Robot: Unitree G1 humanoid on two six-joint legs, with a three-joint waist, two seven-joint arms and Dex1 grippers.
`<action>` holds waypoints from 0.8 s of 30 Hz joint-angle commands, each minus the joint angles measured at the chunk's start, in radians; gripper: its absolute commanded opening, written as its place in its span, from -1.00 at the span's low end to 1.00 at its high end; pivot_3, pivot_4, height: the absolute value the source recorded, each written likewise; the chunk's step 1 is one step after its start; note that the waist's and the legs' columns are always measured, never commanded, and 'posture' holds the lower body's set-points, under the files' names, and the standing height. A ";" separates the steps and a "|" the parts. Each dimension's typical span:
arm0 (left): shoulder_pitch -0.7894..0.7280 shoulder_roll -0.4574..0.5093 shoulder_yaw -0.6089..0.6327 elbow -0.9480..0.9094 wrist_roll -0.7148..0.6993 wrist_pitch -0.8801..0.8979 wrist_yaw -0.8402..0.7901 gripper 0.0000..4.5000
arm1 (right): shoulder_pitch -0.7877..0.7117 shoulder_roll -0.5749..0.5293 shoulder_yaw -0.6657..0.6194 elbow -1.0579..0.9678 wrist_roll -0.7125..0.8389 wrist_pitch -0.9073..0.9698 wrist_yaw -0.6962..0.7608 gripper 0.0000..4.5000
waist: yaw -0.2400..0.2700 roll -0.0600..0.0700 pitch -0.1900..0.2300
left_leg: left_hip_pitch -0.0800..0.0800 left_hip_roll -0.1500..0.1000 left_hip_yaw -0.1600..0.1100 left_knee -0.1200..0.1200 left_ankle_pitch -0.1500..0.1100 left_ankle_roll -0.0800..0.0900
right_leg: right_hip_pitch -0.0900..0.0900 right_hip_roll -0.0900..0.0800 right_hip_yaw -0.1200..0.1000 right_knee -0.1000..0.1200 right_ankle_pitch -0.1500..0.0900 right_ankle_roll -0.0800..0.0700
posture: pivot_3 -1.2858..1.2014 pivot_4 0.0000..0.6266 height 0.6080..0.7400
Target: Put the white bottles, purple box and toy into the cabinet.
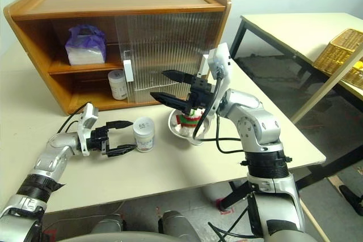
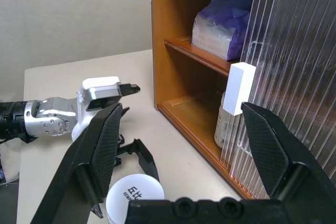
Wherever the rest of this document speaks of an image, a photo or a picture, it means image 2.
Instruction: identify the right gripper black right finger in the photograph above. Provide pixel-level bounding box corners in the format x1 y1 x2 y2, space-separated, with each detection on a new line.
240 102 336 224

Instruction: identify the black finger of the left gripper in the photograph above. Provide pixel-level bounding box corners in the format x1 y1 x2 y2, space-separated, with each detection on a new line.
119 82 142 97
132 137 160 183

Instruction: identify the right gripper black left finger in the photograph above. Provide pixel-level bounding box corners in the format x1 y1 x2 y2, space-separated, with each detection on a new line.
30 102 123 224

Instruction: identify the white plastic jar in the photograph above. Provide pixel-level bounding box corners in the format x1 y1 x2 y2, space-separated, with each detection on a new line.
214 90 241 149
105 173 165 224

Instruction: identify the white block door handle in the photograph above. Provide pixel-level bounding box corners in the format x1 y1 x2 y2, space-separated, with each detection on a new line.
222 61 257 116

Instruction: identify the purple tissue pack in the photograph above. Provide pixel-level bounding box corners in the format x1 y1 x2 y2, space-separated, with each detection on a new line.
191 0 254 61

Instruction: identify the ribbed clear sliding door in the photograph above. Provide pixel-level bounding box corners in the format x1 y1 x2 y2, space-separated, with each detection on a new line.
220 0 336 200
278 0 336 190

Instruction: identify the wooden cabinet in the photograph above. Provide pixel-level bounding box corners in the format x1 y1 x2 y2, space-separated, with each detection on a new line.
150 0 336 201

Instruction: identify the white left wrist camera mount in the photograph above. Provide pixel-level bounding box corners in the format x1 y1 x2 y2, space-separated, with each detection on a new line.
71 76 123 142

